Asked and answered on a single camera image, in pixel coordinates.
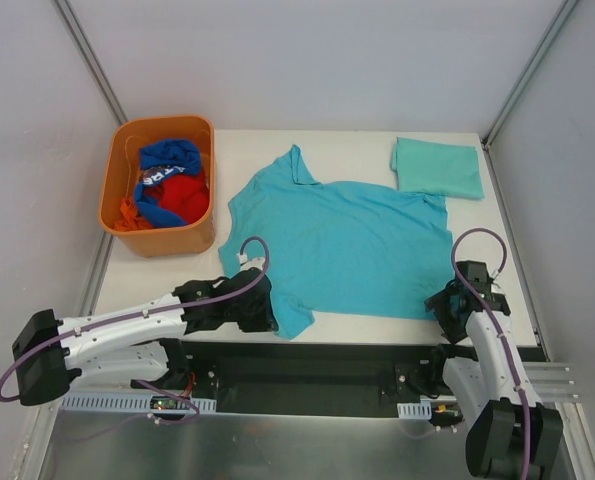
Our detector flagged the right white cable duct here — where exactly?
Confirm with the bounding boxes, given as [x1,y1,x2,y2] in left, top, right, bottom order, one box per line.
[397,401,432,421]

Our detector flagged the royal blue t shirt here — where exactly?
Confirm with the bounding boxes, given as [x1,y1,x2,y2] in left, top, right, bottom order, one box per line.
[133,139,205,229]

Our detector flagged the light blue t shirt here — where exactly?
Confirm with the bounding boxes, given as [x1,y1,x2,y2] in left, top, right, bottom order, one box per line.
[219,146,453,339]

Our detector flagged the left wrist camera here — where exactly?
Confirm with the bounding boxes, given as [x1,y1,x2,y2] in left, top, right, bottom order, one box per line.
[237,253,266,272]

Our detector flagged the left white cable duct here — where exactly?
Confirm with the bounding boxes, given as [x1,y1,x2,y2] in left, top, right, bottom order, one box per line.
[60,392,194,415]

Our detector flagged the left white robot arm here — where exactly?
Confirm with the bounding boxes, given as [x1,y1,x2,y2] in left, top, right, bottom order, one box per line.
[4,257,278,406]

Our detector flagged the red t shirt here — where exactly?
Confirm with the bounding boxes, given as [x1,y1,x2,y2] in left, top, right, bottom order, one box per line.
[146,170,210,225]

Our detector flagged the white cable duct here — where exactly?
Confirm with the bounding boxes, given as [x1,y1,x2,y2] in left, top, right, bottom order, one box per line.
[397,401,432,421]
[60,392,194,415]

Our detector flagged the left aluminium corner post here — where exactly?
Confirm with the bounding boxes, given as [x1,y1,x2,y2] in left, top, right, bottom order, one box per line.
[51,0,128,125]

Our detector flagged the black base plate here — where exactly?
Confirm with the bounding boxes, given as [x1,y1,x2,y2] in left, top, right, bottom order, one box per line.
[129,341,478,416]

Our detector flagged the orange plastic bin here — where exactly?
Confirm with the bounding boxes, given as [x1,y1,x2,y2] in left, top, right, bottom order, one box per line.
[98,115,215,258]

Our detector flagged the right aluminium corner post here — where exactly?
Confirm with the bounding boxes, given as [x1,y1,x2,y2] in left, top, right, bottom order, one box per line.
[482,0,580,151]

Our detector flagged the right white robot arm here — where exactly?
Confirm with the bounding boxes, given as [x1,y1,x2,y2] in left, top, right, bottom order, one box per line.
[420,261,563,479]

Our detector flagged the folded teal t shirt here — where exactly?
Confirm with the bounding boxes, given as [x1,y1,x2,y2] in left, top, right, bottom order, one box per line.
[390,137,485,200]

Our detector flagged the orange t shirt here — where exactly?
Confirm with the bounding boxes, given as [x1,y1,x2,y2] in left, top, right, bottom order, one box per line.
[113,197,152,232]

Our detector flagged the aluminium corner post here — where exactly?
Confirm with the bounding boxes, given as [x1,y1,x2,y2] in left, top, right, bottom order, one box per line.
[51,0,128,125]
[482,0,580,151]

